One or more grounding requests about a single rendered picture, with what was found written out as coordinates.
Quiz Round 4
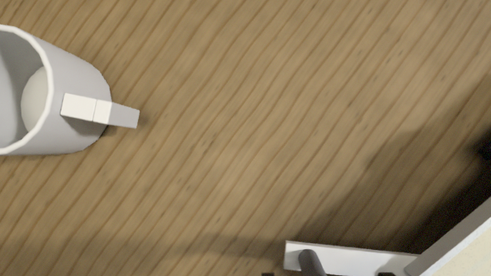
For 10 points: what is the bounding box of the white mug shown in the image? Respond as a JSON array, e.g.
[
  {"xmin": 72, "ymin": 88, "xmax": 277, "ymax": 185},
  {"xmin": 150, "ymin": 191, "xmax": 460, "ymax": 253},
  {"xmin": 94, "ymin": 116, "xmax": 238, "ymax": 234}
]
[{"xmin": 0, "ymin": 25, "xmax": 140, "ymax": 156}]

